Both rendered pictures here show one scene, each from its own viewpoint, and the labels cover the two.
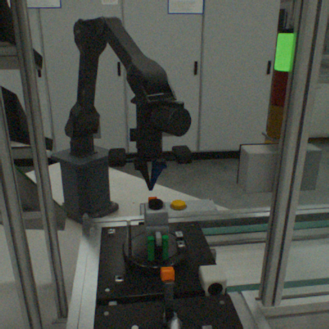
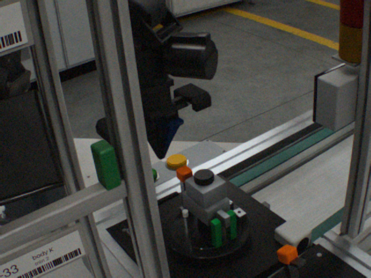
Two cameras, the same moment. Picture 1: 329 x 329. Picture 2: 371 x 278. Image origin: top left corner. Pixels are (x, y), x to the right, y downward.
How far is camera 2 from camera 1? 30 cm
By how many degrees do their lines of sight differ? 24
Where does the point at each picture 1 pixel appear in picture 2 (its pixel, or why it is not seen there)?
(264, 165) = (349, 95)
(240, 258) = (283, 200)
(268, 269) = (357, 201)
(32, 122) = (58, 128)
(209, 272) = (290, 230)
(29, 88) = (48, 81)
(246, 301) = (334, 241)
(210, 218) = (228, 165)
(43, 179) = not seen: hidden behind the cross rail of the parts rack
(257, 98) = not seen: outside the picture
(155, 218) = (214, 196)
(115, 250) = not seen: hidden behind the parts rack
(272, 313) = (357, 240)
